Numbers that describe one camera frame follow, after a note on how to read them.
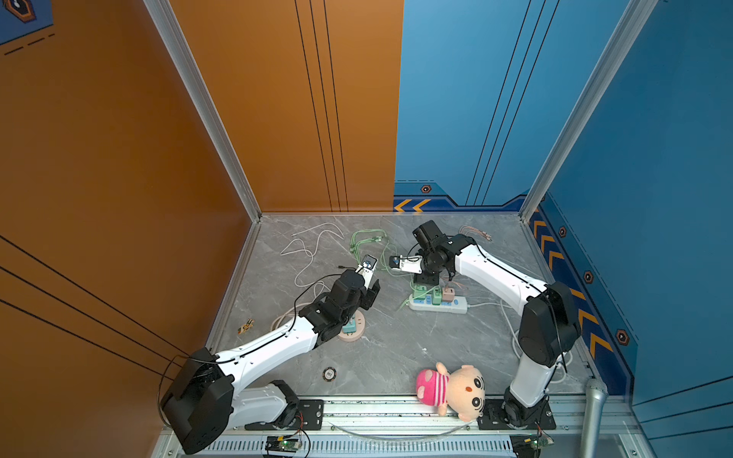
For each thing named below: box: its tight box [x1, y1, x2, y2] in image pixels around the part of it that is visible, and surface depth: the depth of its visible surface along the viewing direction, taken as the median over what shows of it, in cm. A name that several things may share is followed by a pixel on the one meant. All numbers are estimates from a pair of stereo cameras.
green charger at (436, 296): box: [431, 285, 442, 307], surface depth 91 cm
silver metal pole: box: [579, 377, 608, 458], surface depth 73 cm
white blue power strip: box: [408, 293, 469, 314], surface depth 93 cm
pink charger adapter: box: [442, 286, 456, 303], surface depth 91 cm
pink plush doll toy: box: [415, 361, 486, 422], surface depth 73 cm
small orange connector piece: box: [236, 318, 255, 335], surface depth 91 cm
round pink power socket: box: [337, 310, 366, 343], surface depth 88 cm
